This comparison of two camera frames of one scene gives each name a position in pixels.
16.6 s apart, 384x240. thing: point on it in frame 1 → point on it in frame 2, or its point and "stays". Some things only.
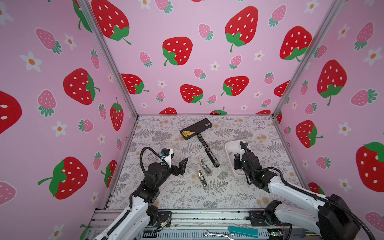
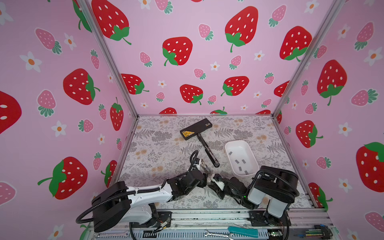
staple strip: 204,166 stays
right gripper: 236,160 → 215,187
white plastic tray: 232,148 stays
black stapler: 197,128 stays
